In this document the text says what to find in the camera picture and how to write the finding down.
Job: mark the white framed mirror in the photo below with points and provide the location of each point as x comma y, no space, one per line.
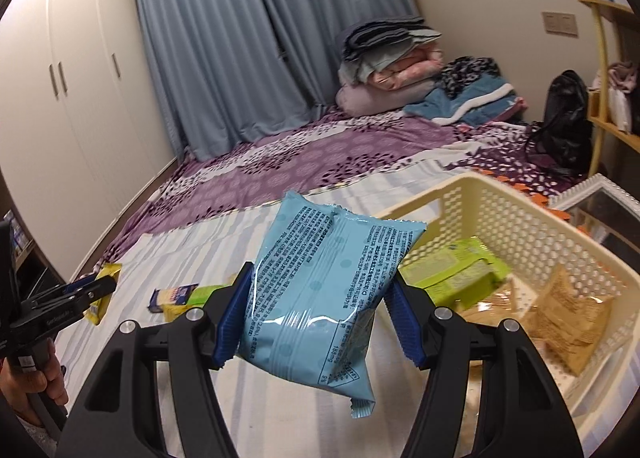
600,185

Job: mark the blue-grey curtain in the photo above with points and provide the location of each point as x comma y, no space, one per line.
225,38

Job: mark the white wardrobe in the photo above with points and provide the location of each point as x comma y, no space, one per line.
75,113

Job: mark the light blue snack packet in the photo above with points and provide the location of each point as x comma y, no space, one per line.
310,288

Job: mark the white pouch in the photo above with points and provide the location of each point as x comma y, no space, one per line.
620,111

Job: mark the blue fleece blanket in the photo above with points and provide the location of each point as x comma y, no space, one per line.
470,101

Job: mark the wooden wall shelf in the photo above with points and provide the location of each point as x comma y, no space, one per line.
612,11

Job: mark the striped blanket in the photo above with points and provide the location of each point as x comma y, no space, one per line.
200,248

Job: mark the dark grey folded blanket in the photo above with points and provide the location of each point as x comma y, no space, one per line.
385,36

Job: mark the black bag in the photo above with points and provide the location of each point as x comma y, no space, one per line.
567,118

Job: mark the small yellow cake packet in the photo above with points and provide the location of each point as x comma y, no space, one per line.
107,272
177,314

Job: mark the cream perforated plastic basket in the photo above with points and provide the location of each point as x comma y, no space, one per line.
525,228

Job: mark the pale grey-green folded blanket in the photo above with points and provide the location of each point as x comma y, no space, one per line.
365,66

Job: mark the dark bookshelf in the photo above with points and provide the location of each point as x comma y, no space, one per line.
27,243

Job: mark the lime green snack packet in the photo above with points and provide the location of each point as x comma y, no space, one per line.
450,273

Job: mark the beige wall outlet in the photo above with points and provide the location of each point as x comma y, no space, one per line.
570,24
552,23

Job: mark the yellow hoop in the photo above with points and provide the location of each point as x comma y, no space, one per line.
598,38

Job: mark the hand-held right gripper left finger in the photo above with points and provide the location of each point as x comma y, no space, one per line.
232,318

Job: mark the blue soda biscuit packet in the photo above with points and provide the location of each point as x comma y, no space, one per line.
172,295

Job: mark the purple floral bedsheet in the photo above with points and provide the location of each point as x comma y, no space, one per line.
300,163

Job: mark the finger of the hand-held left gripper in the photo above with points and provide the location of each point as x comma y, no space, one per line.
80,283
100,288

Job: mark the pink cloth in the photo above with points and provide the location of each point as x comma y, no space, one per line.
622,73

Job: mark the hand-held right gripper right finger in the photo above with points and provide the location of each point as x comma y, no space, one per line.
402,318

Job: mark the leopard print cloth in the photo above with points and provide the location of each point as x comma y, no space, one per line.
465,71

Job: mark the pink quilt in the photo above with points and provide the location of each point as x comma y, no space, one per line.
410,66

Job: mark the person's left hand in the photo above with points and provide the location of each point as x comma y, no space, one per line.
52,388

